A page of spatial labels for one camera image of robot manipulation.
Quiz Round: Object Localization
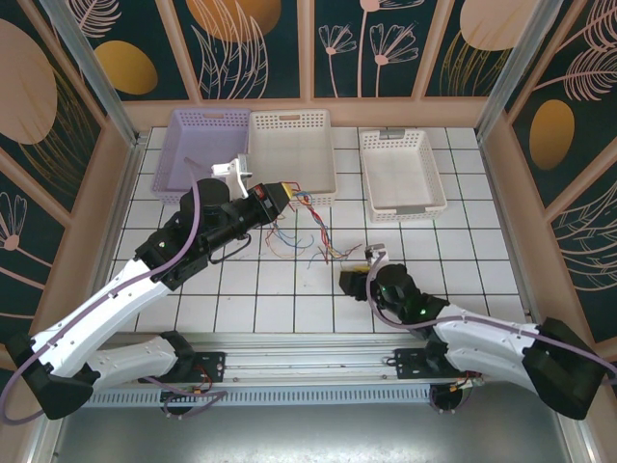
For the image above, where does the small white plastic basket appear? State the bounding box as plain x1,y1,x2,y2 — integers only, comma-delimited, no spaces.
359,127,449,225

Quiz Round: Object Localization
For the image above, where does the large white plastic basket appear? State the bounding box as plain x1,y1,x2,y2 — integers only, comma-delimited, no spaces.
246,108,338,206

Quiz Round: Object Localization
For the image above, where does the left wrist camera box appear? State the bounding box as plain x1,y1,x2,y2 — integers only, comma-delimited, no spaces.
210,152,255,199

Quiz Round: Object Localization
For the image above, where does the grey metal panel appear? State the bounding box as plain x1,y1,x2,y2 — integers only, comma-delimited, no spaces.
28,385,594,463

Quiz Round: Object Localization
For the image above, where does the purple plastic basket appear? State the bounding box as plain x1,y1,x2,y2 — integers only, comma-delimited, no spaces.
152,108,252,206

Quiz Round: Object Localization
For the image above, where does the dark blue cable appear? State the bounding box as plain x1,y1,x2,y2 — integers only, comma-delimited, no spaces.
267,192,314,248

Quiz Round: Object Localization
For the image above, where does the light blue cable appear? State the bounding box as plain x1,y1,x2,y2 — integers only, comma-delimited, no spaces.
288,192,338,255

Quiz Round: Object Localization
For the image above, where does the red cable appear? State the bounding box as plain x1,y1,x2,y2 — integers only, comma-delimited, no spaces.
262,192,334,265

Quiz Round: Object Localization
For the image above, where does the aluminium side rail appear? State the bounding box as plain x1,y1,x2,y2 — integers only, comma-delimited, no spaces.
475,128,539,334
98,133,146,286

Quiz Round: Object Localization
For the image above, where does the aluminium frame post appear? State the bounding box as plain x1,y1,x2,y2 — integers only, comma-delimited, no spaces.
474,0,553,141
38,0,141,149

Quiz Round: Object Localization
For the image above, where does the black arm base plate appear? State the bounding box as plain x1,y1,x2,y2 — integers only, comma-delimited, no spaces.
138,350,228,385
393,347,435,382

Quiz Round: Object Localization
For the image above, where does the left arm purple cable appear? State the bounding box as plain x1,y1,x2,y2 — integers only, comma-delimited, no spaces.
0,156,228,425

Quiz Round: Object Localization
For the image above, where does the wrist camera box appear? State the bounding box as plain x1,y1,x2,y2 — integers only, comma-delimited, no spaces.
362,243,389,271
210,152,255,199

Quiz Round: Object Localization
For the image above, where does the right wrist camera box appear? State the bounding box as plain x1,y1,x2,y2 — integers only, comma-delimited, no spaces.
362,243,389,271

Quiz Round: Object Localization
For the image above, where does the aluminium mounting rail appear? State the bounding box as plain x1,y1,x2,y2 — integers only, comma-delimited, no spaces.
45,332,575,387

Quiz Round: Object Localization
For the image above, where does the orange cable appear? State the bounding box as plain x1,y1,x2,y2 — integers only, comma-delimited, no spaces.
308,243,363,265

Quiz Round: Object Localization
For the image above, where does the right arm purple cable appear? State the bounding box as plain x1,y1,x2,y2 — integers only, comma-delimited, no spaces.
366,253,617,415

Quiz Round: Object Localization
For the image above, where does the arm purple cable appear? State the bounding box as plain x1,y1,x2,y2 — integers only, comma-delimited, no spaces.
0,156,228,425
366,253,617,415

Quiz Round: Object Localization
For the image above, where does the perforated metal cable tray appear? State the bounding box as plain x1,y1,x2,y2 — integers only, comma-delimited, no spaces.
89,389,435,406

